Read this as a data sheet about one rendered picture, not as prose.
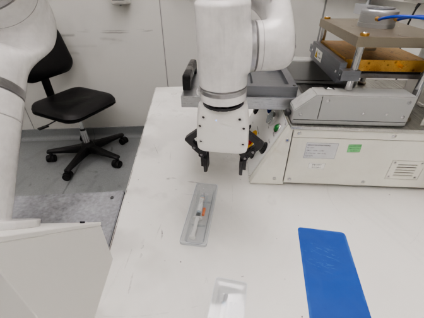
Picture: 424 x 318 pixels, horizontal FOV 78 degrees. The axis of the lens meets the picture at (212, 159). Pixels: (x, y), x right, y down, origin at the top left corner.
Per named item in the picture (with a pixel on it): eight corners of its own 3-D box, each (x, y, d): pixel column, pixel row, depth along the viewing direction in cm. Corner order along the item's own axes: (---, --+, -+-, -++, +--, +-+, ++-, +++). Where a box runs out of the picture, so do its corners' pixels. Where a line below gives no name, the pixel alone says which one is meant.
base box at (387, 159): (392, 129, 95) (413, 82, 85) (469, 202, 65) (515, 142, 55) (244, 125, 98) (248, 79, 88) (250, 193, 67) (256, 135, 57)
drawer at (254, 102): (286, 82, 82) (290, 57, 77) (301, 113, 64) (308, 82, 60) (192, 81, 83) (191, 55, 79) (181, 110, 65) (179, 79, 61)
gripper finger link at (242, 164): (239, 151, 53) (238, 175, 57) (255, 152, 52) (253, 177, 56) (241, 142, 55) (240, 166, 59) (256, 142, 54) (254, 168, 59)
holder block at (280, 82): (282, 71, 79) (284, 62, 78) (296, 96, 63) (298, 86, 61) (228, 70, 80) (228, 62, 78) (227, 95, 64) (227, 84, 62)
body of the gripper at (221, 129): (190, 103, 45) (195, 154, 52) (250, 106, 44) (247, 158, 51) (200, 85, 51) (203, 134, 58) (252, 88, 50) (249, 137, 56)
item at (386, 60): (378, 55, 75) (391, 18, 70) (424, 81, 57) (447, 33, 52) (317, 55, 76) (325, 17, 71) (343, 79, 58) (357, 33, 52)
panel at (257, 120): (244, 126, 96) (272, 81, 86) (248, 178, 71) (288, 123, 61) (240, 124, 96) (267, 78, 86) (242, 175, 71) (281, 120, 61)
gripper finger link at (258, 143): (228, 123, 50) (223, 146, 54) (267, 133, 50) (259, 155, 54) (229, 120, 51) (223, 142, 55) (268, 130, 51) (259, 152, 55)
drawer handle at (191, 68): (197, 72, 78) (196, 58, 76) (190, 91, 66) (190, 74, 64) (190, 72, 78) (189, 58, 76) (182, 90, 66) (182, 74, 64)
